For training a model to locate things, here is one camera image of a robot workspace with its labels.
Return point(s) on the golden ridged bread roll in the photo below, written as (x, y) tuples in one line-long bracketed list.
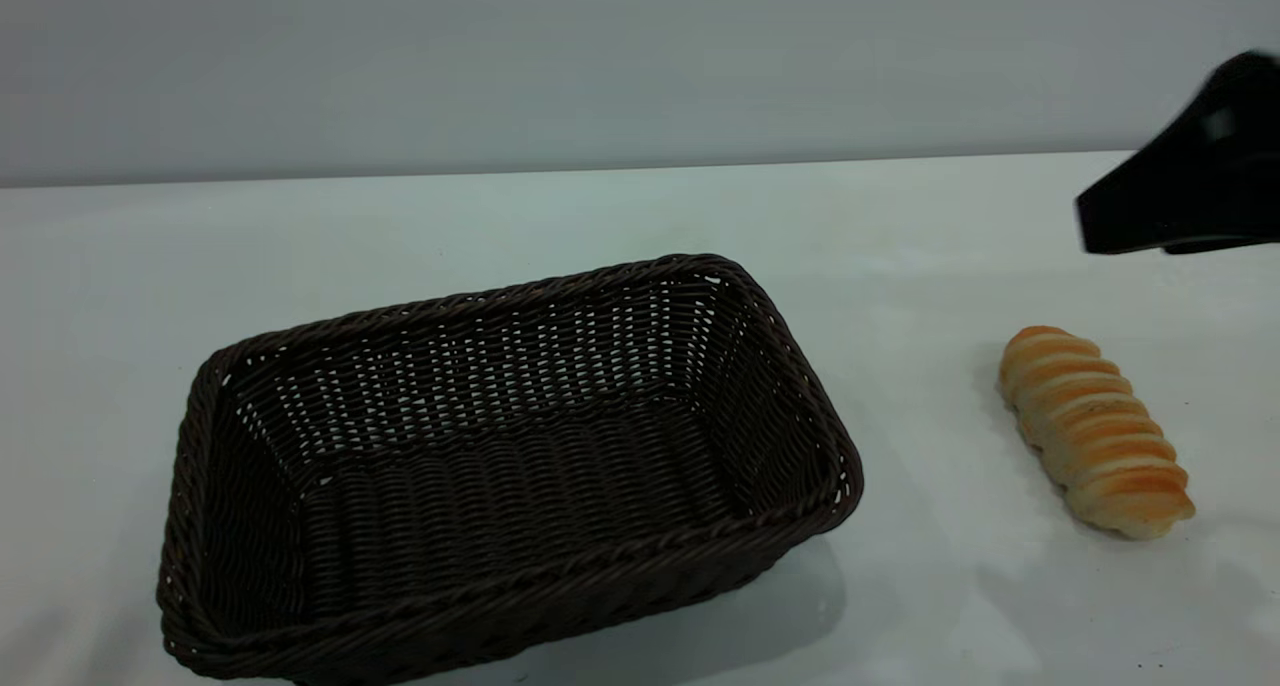
[(1090, 431)]

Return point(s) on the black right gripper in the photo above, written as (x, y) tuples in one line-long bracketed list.
[(1245, 101)]

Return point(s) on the dark brown wicker basket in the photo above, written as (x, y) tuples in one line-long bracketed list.
[(500, 496)]

